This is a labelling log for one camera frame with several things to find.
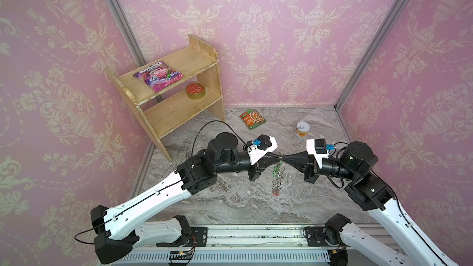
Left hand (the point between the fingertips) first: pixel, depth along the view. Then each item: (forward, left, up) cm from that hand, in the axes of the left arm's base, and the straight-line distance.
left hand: (278, 160), depth 55 cm
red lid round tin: (+46, +35, -12) cm, 59 cm away
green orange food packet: (+48, +5, -35) cm, 59 cm away
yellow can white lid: (+38, -23, -31) cm, 54 cm away
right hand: (+1, -2, 0) cm, 3 cm away
